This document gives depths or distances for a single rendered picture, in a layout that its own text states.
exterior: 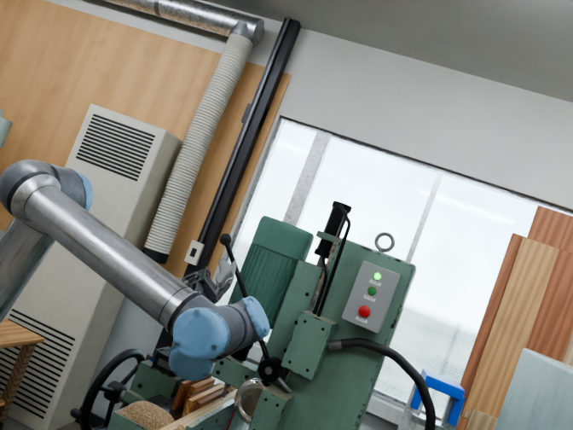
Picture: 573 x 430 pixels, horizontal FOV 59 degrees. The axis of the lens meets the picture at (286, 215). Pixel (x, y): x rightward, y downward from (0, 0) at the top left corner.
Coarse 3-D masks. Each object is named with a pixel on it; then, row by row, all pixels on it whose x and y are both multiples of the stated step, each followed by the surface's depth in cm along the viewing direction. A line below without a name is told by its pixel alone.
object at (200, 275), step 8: (200, 272) 124; (208, 272) 124; (184, 280) 124; (192, 280) 122; (200, 280) 120; (208, 280) 122; (192, 288) 120; (200, 288) 120; (208, 288) 121; (216, 288) 125; (208, 296) 123; (216, 296) 123
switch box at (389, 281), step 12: (372, 264) 130; (360, 276) 130; (372, 276) 129; (384, 276) 128; (396, 276) 128; (360, 288) 129; (384, 288) 128; (348, 300) 130; (360, 300) 129; (384, 300) 127; (348, 312) 129; (372, 312) 128; (384, 312) 127; (360, 324) 128; (372, 324) 127
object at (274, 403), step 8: (272, 384) 137; (264, 392) 129; (272, 392) 129; (280, 392) 132; (264, 400) 128; (272, 400) 128; (280, 400) 127; (288, 400) 129; (256, 408) 129; (264, 408) 128; (272, 408) 127; (280, 408) 127; (288, 408) 133; (256, 416) 128; (264, 416) 128; (272, 416) 127; (280, 416) 127; (256, 424) 128; (264, 424) 127; (272, 424) 127; (280, 424) 129
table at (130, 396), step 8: (128, 392) 149; (128, 400) 149; (136, 400) 148; (144, 400) 140; (152, 400) 142; (160, 400) 144; (168, 400) 147; (168, 408) 141; (112, 416) 127; (120, 416) 126; (176, 416) 138; (112, 424) 126; (120, 424) 126; (128, 424) 125; (136, 424) 125; (224, 424) 147; (232, 424) 155; (240, 424) 165
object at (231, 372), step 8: (224, 360) 150; (232, 360) 149; (216, 368) 150; (224, 368) 149; (232, 368) 149; (240, 368) 148; (248, 368) 148; (256, 368) 150; (216, 376) 150; (224, 376) 149; (232, 376) 148; (240, 376) 148; (224, 384) 152; (232, 384) 148; (240, 384) 147
